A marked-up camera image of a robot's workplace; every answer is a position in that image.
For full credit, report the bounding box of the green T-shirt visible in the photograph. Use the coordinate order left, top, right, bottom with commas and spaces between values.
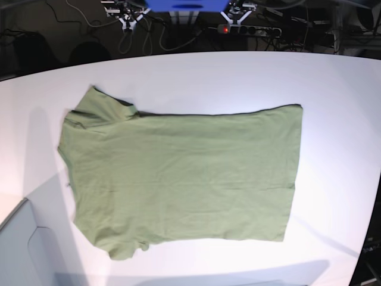
58, 88, 303, 260

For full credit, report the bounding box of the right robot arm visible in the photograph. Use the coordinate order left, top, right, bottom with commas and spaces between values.
100, 1, 151, 32

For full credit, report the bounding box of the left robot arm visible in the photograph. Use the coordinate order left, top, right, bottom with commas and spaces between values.
220, 0, 258, 25

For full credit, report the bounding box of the white power strip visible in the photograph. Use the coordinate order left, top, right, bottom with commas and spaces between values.
217, 24, 282, 38

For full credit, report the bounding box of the blue box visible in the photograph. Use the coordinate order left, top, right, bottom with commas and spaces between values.
145, 0, 229, 12

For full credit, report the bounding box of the grey cable loop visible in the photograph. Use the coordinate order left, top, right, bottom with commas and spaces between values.
118, 17, 206, 55

